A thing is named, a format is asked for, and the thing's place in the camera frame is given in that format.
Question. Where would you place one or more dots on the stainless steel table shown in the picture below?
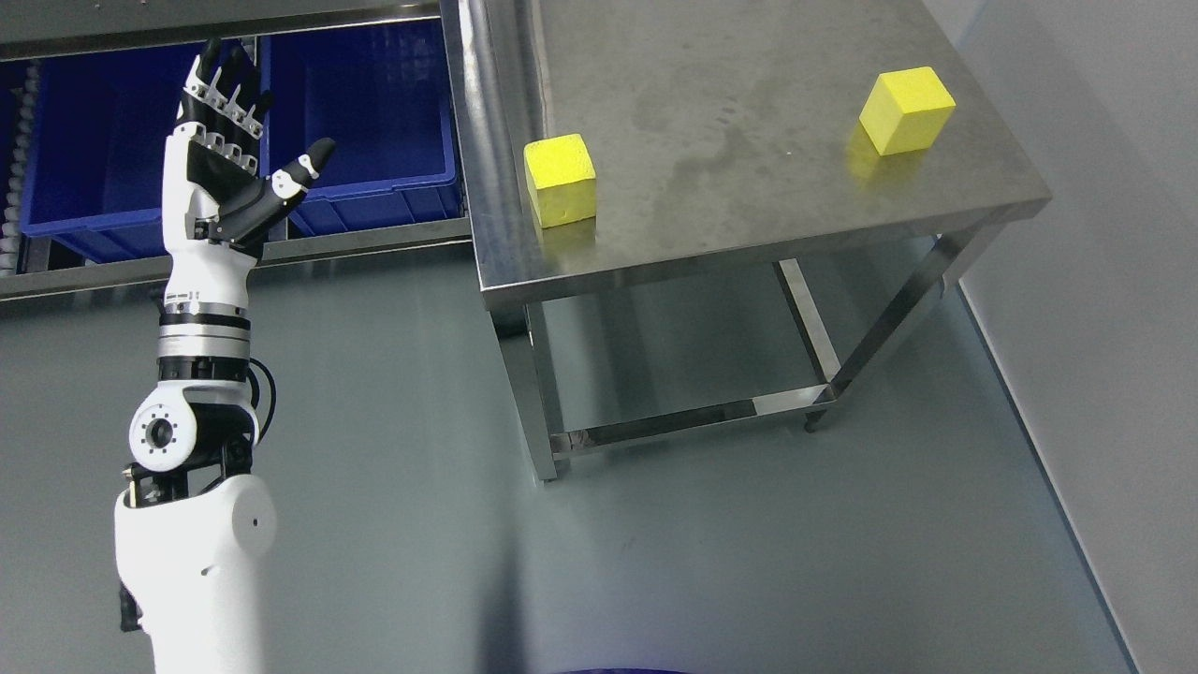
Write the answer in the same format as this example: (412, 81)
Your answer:
(723, 134)

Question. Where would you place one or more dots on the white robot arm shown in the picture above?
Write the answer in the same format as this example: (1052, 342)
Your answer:
(193, 525)

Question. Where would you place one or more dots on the blue plastic bin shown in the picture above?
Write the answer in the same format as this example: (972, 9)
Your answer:
(382, 93)
(94, 173)

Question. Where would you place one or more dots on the yellow foam block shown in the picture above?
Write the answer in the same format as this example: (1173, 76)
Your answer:
(560, 179)

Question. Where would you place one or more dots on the yellow foam cube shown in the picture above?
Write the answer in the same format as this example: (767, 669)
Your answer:
(906, 110)

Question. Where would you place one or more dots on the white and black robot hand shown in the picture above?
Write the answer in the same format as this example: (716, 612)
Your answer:
(213, 185)

